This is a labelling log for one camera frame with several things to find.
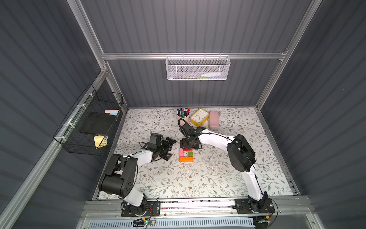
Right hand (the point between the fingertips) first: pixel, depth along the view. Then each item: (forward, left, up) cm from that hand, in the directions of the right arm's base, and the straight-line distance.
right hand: (185, 148), depth 94 cm
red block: (-3, -1, +4) cm, 5 cm away
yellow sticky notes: (-14, +36, +32) cm, 50 cm away
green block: (-3, -3, -2) cm, 5 cm away
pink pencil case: (+26, -22, -2) cm, 35 cm away
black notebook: (-1, +45, +28) cm, 53 cm away
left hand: (-1, +5, +4) cm, 7 cm away
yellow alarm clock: (+27, -11, 0) cm, 29 cm away
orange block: (-7, 0, -1) cm, 7 cm away
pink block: (-2, +3, -1) cm, 4 cm away
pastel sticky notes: (+10, +43, +25) cm, 50 cm away
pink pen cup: (+20, -1, +7) cm, 21 cm away
